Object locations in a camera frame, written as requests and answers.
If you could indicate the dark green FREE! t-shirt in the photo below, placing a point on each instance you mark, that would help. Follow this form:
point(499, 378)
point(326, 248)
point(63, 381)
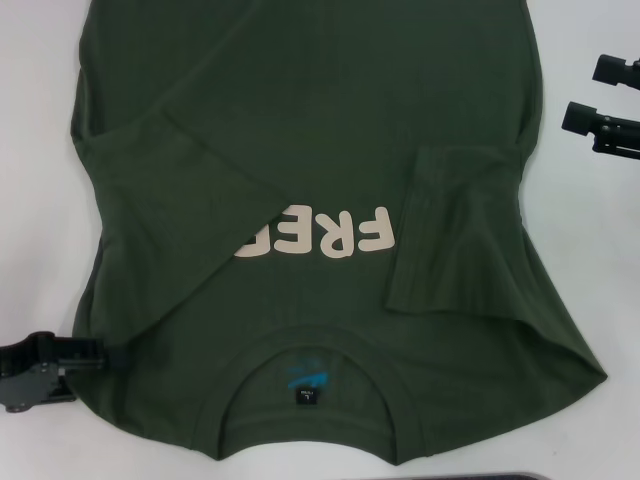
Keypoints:
point(325, 100)

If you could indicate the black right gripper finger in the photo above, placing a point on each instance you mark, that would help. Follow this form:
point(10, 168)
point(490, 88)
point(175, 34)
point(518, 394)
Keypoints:
point(605, 130)
point(617, 72)

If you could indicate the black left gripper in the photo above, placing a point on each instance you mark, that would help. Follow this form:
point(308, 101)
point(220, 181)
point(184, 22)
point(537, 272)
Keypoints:
point(30, 385)

